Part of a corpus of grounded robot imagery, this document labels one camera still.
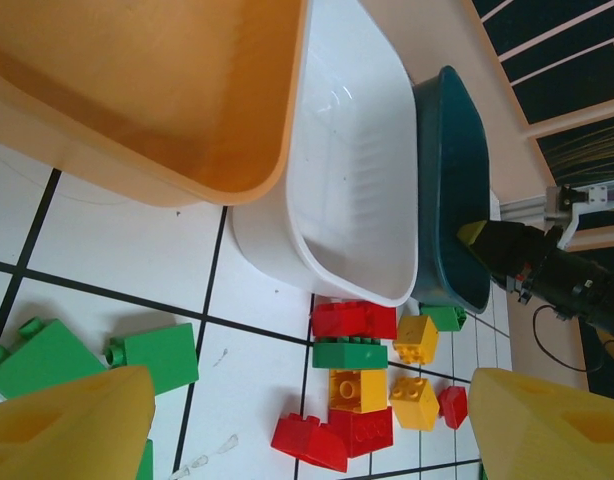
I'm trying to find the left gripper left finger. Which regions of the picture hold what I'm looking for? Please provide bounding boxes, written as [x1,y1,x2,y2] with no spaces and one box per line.
[0,364,156,480]

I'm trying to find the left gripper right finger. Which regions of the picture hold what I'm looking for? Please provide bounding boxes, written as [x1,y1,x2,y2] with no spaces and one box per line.
[467,367,614,480]

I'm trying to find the green lego brick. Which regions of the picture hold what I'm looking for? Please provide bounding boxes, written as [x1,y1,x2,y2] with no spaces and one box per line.
[419,302,468,334]
[104,322,200,397]
[135,437,156,480]
[311,335,390,371]
[0,317,109,404]

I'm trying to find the yellow lego brick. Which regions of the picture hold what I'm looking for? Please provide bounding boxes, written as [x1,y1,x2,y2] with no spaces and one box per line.
[391,313,441,368]
[328,367,389,415]
[388,375,441,432]

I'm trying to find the red sloped lego brick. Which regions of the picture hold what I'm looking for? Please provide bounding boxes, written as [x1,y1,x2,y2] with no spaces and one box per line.
[270,412,350,474]

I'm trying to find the teal plastic bin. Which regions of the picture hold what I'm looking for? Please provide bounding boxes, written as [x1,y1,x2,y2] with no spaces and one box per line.
[411,64,493,315]

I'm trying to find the white plastic bin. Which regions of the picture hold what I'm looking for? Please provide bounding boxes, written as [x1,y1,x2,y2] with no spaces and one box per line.
[230,0,421,309]

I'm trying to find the orange plastic bin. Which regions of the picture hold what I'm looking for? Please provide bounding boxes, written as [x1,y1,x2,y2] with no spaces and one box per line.
[0,0,313,209]

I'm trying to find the aluminium corner post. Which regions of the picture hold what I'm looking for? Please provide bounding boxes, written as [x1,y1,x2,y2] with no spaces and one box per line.
[499,195,551,220]

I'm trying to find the thin black cable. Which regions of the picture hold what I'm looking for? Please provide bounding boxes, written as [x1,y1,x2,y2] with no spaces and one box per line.
[531,303,596,372]

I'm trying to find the white cable bracket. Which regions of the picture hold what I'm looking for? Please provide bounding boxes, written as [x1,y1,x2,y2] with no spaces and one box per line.
[545,182,614,250]

